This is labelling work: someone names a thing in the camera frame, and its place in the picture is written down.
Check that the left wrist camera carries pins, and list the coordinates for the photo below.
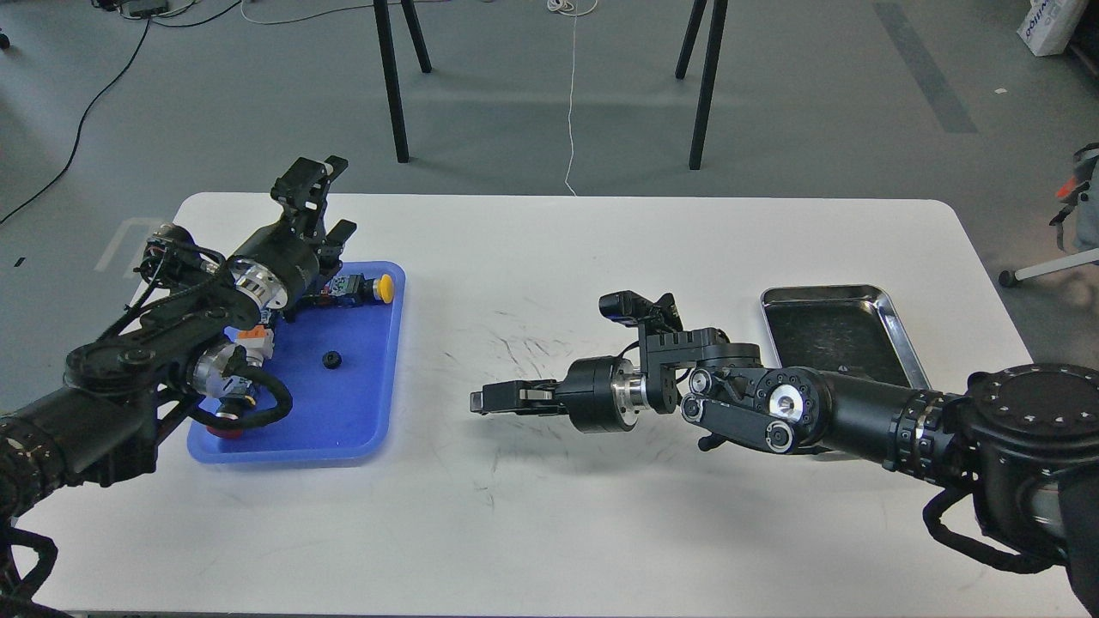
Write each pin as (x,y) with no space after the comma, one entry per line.
(172,260)

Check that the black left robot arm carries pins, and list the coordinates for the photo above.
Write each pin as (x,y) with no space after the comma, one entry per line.
(162,362)

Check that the black table leg left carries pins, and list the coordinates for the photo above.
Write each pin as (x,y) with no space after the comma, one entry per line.
(390,70)

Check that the black table leg right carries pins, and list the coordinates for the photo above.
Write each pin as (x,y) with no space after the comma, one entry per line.
(717,27)

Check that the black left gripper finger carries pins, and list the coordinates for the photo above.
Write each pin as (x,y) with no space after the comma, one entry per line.
(302,193)
(329,252)

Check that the yellow push button part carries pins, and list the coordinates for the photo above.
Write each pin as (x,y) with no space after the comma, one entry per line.
(353,290)

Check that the blue plastic tray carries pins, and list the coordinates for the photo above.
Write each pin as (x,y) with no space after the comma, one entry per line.
(338,414)

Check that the black table leg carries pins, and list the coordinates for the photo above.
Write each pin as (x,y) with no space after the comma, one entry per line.
(390,70)
(717,27)

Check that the green push button part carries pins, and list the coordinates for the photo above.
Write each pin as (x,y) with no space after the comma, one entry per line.
(258,341)

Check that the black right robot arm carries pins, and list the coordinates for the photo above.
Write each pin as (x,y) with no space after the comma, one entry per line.
(1014,457)

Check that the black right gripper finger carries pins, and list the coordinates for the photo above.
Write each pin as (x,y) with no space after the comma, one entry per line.
(519,391)
(524,404)

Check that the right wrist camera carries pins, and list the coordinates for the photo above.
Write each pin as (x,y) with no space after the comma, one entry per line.
(634,311)

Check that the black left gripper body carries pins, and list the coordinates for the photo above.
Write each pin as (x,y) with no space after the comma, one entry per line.
(274,267)

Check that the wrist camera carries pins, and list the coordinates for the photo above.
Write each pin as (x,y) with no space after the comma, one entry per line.
(172,260)
(634,311)

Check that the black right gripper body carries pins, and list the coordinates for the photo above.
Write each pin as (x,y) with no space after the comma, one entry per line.
(603,394)

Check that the silver metal tray black mat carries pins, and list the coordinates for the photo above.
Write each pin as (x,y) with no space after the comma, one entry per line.
(851,329)

